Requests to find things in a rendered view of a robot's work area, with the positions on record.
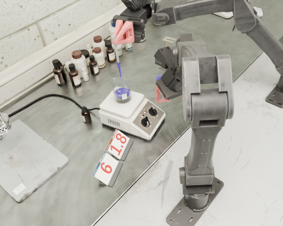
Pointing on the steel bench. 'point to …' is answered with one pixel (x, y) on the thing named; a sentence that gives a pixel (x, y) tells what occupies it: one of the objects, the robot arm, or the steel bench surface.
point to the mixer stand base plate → (23, 161)
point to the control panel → (154, 120)
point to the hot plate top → (128, 108)
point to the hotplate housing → (105, 115)
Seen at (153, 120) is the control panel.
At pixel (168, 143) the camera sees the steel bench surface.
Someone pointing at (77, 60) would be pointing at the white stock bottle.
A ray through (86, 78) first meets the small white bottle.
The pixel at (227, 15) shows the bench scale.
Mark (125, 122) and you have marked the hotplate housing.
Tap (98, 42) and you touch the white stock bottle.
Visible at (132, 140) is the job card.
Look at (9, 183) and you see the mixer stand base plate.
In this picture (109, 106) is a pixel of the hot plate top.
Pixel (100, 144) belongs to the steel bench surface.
